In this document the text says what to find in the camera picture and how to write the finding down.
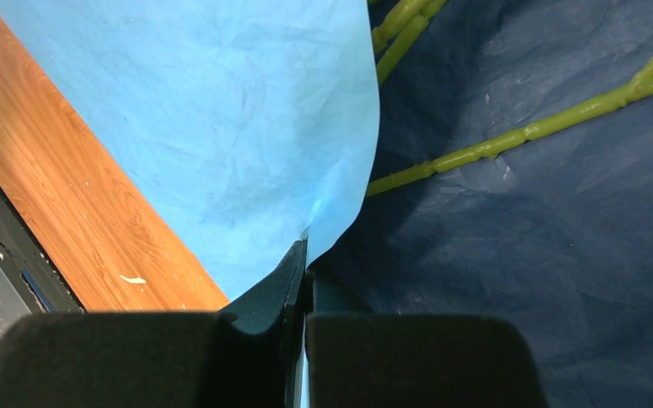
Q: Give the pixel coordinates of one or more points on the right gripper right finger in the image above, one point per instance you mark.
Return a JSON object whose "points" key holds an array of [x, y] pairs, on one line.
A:
{"points": [[358, 358]]}

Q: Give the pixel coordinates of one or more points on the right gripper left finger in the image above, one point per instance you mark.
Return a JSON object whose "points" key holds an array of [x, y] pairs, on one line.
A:
{"points": [[247, 354]]}

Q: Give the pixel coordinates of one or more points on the blue wrapping paper sheet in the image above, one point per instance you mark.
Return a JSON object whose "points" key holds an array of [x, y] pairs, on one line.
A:
{"points": [[250, 124]]}

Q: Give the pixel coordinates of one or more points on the pink fake flower stem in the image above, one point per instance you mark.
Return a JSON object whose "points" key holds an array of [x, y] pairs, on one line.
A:
{"points": [[639, 87]]}

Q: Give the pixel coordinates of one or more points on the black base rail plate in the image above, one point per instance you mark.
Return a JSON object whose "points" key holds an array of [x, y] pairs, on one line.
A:
{"points": [[28, 267]]}

